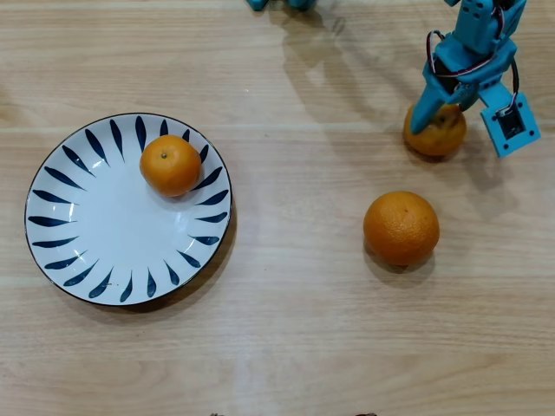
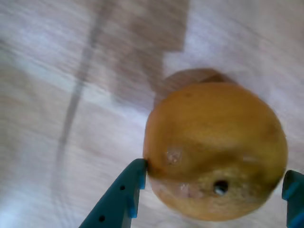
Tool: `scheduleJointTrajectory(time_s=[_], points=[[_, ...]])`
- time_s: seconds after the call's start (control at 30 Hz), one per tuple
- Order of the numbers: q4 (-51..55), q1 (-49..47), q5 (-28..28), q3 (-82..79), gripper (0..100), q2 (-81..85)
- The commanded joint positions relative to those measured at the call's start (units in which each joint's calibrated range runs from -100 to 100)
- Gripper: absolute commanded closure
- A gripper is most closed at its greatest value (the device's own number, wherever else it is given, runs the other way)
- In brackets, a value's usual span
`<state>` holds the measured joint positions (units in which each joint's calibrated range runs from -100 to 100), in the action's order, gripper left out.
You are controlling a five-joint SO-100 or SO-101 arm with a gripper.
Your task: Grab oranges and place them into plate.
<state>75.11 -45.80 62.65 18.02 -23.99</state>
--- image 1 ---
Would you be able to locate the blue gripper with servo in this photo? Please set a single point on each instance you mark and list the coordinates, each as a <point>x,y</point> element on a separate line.
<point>434,96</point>

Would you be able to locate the yellowish orange with stem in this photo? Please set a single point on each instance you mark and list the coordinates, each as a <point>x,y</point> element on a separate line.
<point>446,138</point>

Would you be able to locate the large pebbly orange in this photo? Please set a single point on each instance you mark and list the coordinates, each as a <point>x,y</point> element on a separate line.
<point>401,229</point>

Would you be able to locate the small deep orange mandarin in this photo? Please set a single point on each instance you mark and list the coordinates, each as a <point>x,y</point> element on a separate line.
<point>170,167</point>

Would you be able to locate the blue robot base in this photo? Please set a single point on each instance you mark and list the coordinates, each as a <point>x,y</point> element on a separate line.
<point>299,3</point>

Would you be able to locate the white plate with blue petals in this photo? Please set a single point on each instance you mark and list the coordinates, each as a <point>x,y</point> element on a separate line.
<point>112,225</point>

